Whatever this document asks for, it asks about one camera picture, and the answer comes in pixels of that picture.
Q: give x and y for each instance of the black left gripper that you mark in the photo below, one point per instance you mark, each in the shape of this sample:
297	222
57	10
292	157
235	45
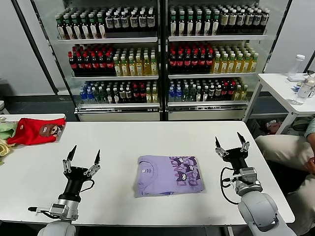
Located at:
73	182

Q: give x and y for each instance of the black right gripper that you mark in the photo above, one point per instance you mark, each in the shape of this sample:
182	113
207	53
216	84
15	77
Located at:
236	157

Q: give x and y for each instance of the purple cat print t-shirt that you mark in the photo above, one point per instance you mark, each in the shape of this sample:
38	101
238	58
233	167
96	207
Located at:
157	182

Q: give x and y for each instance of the person right forearm green sleeve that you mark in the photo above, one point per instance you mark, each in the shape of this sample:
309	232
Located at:
311	129

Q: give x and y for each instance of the person left hand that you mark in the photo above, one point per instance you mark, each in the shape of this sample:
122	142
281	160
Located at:
311	166

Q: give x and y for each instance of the glass beverage display cabinet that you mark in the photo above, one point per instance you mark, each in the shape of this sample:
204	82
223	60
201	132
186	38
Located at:
206	113
118	114

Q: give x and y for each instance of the dark red cloth pile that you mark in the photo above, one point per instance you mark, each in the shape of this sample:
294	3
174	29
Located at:
273	126

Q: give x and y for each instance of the seated person beige trousers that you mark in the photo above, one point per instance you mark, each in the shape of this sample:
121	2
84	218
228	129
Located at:
275	150

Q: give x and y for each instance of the small yellow tea bottle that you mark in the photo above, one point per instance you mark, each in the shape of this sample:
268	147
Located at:
155	94
244	92
148	95
238	92

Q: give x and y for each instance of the small cola bottle red cap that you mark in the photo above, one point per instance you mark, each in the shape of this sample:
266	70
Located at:
231	90
224	91
135	93
142	93

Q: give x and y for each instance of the small dark bottle white cap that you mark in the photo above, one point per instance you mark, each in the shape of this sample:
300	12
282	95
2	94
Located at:
218	91
122	94
211	92
205	93
198	93
109	95
115	95
128	94

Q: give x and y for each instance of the white small table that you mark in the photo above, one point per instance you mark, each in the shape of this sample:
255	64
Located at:
41	115

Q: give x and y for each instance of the red bear print t-shirt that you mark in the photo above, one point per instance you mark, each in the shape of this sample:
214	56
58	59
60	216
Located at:
29	134

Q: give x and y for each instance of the small blue water bottle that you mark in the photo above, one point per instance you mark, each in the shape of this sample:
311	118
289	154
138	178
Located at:
83	95
171	94
178	93
90	95

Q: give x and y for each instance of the small clear green bottle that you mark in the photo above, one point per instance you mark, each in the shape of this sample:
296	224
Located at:
192	93
102	95
186	93
96	95

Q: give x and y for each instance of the dark green bag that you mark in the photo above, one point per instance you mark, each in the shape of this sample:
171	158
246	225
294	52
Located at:
301	125

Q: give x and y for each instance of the white side table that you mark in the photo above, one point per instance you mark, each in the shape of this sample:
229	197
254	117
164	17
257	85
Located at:
278	86

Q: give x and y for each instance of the large yellow tea bottle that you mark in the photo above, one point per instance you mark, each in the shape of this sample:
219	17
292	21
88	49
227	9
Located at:
239	64
118	67
132	67
231	64
125	67
246	64
154	66
254	63
147	66
224	65
139	67
217	65

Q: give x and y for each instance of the pale yellow garment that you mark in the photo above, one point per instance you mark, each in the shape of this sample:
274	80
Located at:
3	147

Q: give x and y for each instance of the light green garment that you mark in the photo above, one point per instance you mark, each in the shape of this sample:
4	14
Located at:
6	129

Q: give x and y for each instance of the large cola bottle red cap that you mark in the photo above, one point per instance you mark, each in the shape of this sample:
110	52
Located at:
87	64
80	64
202	62
73	64
95	64
187	62
195	62
180	62
102	64
209	61
173	62
110	64

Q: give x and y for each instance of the blue white small packet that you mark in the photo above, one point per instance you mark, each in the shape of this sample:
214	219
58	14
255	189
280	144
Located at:
296	86

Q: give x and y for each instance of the clear water bottle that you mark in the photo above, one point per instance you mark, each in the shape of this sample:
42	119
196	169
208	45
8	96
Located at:
302	93

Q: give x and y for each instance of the white small box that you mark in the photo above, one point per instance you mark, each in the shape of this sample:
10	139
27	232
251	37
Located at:
295	79

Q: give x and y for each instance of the tall clear bottle white cap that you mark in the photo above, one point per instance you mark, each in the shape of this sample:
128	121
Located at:
296	66

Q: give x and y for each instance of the dark diagonal pole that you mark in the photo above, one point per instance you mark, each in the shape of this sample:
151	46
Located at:
37	51

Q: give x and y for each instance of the dark tea bottle green cap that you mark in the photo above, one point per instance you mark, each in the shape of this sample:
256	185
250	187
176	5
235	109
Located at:
182	24
208	24
102	26
190	24
199	24
85	27
68	28
76	27
215	24
93	27
173	24
60	28

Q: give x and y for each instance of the dark drink bottle tan label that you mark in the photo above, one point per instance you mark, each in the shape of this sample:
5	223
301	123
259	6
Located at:
224	20
232	19
265	17
249	18
257	18
241	19

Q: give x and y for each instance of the dark drink bottle white label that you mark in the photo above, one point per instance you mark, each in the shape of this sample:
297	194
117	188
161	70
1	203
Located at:
117	22
109	22
151	20
134	21
125	22
143	21

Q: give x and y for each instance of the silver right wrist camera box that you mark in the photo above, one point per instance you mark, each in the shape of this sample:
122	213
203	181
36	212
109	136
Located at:
247	175

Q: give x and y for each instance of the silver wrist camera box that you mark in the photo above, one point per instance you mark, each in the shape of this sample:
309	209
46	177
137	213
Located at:
62	209
247	175

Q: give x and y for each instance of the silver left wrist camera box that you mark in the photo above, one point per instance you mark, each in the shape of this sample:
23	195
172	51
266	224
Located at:
62	209

